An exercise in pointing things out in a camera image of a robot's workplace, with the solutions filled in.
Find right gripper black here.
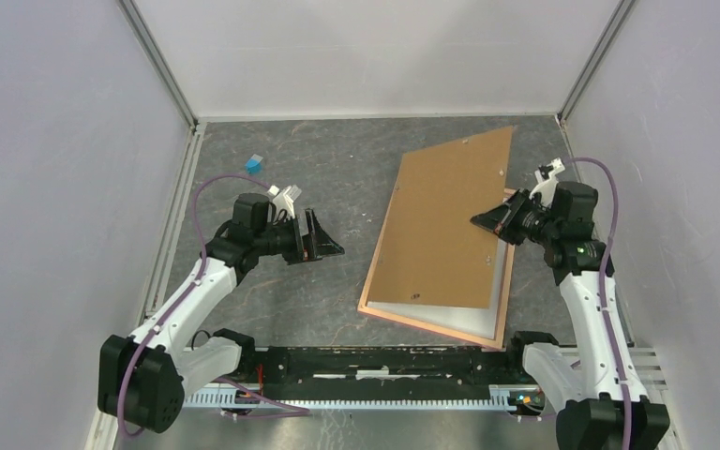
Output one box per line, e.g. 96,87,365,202
471,187,561,246

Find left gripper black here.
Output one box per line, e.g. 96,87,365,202
254,208,343,265

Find brown backing board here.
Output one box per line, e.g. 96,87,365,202
363,127,514,308

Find pink wooden picture frame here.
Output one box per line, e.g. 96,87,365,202
357,186,518,353

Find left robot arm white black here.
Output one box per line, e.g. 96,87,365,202
97,186,345,433

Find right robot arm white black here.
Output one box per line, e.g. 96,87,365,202
471,181,670,449

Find blue cube block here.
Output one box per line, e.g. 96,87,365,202
245,155,263,174

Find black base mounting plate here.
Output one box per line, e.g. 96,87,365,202
227,346,535,401

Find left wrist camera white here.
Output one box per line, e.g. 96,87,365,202
267,185,302,222

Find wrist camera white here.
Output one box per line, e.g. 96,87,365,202
530,158,565,208
267,185,302,222

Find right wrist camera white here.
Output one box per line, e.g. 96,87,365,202
530,158,565,208

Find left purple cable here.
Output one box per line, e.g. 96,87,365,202
115,173,311,439

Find slotted cable duct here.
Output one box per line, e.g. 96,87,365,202
183,384,517,413

